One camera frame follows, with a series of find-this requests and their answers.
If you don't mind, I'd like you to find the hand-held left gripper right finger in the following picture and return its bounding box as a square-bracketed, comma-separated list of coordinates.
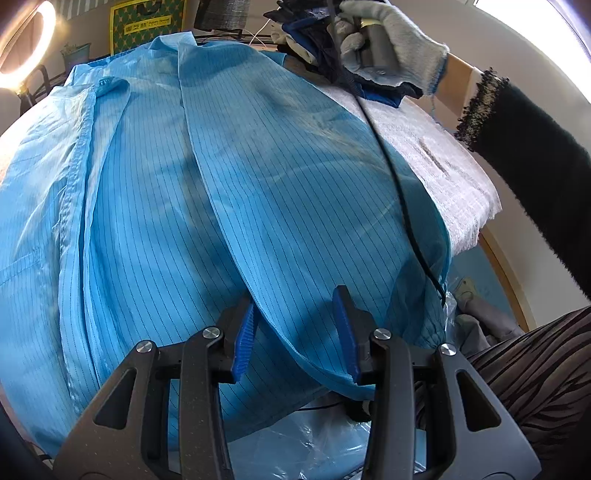
[332, 285, 542, 480]

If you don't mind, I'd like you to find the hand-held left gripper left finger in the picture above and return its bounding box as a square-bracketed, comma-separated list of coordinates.
[53, 295, 257, 480]

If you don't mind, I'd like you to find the light blue striped coat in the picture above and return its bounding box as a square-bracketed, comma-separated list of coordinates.
[0, 31, 452, 455]

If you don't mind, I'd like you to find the person's right forearm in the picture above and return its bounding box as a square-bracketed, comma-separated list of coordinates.
[436, 53, 591, 301]

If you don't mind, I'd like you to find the person's right hand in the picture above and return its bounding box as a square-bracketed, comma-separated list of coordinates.
[333, 0, 450, 93]

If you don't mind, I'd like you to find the clear plastic bag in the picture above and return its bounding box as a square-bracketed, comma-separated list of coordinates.
[226, 277, 462, 480]

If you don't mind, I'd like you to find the checked bed blanket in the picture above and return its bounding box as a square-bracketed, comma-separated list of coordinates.
[318, 78, 503, 254]

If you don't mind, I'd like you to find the grey plaid coat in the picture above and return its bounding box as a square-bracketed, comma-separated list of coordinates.
[194, 0, 273, 32]

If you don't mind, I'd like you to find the grey cloth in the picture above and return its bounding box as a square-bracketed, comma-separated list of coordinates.
[455, 277, 525, 343]

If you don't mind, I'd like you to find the zebra striped skirt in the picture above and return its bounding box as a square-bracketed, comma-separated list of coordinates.
[416, 307, 591, 480]

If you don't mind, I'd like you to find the yellow patterned box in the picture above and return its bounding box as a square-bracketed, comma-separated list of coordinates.
[109, 0, 188, 57]

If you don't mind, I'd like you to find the small potted plant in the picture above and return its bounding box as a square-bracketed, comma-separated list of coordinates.
[60, 42, 92, 70]

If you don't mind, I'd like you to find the black curved metal bar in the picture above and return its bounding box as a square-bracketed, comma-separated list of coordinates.
[18, 65, 49, 109]

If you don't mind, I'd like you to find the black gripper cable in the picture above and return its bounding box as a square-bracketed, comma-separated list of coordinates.
[325, 0, 448, 308]

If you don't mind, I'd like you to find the ring light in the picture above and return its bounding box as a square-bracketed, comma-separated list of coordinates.
[0, 0, 57, 77]

